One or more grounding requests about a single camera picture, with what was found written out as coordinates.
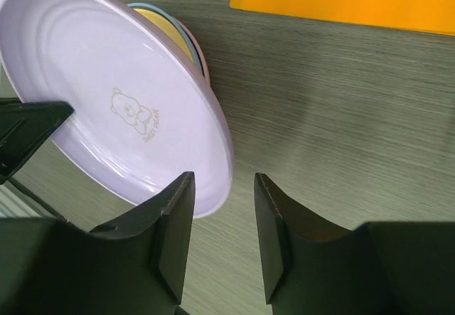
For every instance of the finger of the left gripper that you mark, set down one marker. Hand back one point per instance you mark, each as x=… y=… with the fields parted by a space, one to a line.
x=25 y=126

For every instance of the pink plate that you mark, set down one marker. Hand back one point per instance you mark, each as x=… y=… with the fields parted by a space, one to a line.
x=199 y=51

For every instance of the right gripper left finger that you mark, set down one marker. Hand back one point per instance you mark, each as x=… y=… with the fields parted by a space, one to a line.
x=132 y=264

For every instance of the yellow plate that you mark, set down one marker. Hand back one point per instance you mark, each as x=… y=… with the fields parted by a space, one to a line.
x=167 y=27

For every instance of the purple plate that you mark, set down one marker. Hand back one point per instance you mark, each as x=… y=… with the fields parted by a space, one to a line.
x=142 y=111

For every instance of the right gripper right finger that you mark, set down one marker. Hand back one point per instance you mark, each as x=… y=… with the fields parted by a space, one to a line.
x=313 y=266

